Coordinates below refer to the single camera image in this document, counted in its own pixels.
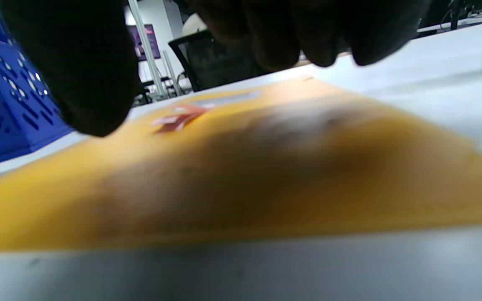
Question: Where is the black mesh office chair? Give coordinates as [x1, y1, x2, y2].
[168, 29, 275, 92]

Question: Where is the pink sticky note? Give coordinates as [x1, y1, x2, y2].
[170, 104, 214, 122]
[151, 111, 195, 134]

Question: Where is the blue plastic file rack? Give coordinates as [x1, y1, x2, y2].
[0, 0, 74, 170]

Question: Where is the wall display screen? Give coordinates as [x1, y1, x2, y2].
[128, 24, 161, 62]

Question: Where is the aluminium frame post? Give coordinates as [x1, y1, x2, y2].
[128, 0, 168, 99]

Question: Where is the white lined label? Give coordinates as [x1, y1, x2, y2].
[191, 90, 262, 107]

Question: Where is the person's right hand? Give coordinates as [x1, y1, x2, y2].
[0, 0, 432, 138]

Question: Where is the yellow L-shaped folder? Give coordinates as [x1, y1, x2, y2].
[0, 75, 482, 253]

